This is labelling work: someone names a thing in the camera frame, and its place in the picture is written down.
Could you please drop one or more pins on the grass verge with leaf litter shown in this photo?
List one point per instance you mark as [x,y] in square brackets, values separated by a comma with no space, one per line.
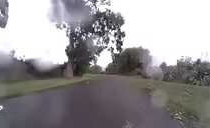
[188,97]

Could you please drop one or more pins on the grey asphalt road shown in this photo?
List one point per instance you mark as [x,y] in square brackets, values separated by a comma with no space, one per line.
[103,103]

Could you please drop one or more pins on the tall dark tree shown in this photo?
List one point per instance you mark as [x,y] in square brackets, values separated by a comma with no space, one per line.
[89,36]

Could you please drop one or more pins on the row of bushes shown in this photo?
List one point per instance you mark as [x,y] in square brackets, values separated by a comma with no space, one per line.
[197,71]

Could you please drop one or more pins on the dark hedge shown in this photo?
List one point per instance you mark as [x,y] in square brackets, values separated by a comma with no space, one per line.
[13,70]

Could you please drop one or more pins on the dark clump of trees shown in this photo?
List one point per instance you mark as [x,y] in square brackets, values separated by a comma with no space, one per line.
[133,60]

